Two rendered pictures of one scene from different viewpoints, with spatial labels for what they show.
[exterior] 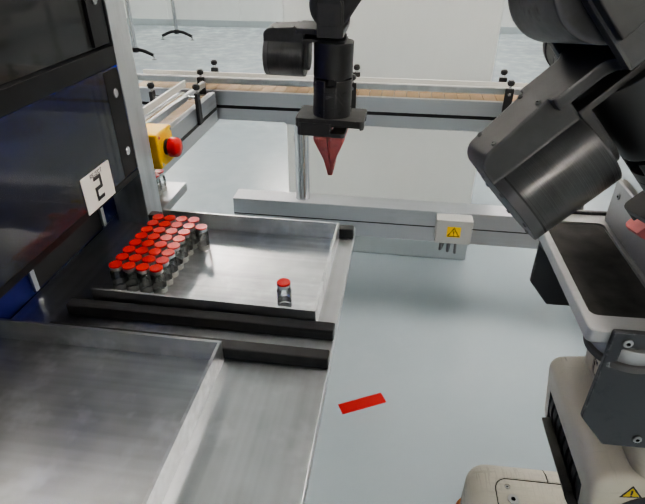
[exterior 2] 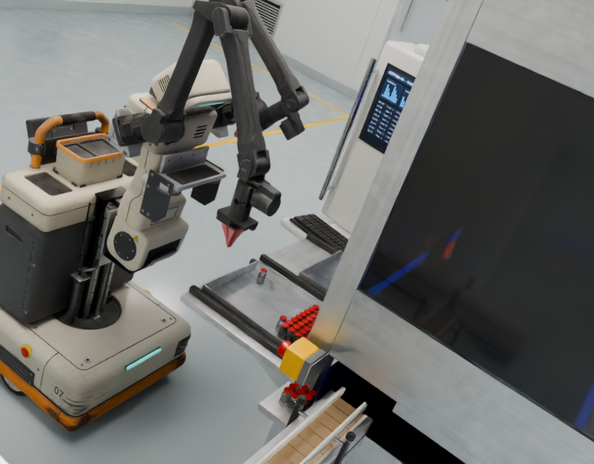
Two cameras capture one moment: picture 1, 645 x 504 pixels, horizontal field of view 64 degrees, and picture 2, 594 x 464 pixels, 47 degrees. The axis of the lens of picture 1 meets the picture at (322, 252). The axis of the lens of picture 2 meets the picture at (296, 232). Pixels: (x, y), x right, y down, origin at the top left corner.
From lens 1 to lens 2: 2.46 m
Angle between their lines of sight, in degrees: 119
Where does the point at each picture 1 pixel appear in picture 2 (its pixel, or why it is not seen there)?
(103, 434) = not seen: hidden behind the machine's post
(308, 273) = (236, 287)
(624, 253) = (180, 169)
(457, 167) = not seen: outside the picture
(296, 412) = (281, 256)
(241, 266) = (265, 308)
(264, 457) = (297, 254)
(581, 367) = (146, 231)
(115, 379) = not seen: hidden behind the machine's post
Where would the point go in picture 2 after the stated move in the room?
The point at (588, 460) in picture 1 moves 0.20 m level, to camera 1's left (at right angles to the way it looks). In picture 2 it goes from (184, 227) to (231, 254)
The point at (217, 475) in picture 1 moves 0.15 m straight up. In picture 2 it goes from (312, 259) to (326, 222)
